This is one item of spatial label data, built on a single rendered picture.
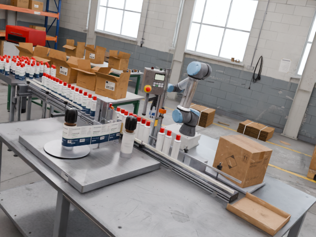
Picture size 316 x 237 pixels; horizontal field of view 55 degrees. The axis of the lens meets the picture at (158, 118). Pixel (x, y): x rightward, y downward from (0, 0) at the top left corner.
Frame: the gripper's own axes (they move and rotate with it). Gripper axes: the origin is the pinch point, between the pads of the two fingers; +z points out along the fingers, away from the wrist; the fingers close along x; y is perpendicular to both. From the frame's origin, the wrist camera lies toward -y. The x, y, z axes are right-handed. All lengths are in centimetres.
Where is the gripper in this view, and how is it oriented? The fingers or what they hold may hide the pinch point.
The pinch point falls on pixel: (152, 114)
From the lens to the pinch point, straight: 295.3
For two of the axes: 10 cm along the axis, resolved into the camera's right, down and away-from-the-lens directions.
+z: -1.8, 9.4, 2.8
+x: 5.2, -1.5, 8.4
